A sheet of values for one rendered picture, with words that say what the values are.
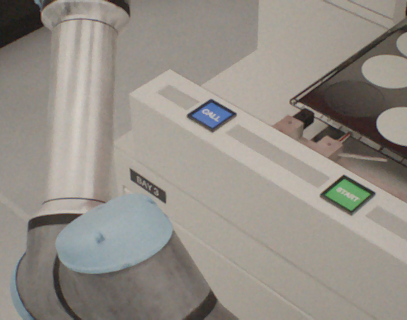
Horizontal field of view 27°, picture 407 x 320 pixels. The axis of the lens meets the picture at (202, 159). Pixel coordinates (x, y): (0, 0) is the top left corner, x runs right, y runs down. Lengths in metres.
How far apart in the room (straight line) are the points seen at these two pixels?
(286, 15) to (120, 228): 1.19
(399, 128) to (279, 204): 0.29
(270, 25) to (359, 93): 0.58
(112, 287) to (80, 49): 0.34
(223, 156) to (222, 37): 1.99
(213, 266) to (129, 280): 0.62
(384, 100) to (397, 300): 0.42
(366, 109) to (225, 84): 0.30
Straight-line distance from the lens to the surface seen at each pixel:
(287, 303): 1.38
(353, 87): 1.52
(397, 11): 1.77
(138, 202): 0.90
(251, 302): 1.46
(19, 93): 3.05
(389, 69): 1.57
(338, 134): 1.51
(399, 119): 1.46
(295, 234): 1.26
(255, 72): 1.67
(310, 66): 1.69
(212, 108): 1.35
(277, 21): 2.02
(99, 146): 1.05
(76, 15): 1.11
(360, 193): 1.22
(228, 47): 3.19
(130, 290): 0.88
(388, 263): 1.17
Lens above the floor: 1.80
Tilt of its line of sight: 42 degrees down
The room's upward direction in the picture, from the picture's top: 1 degrees counter-clockwise
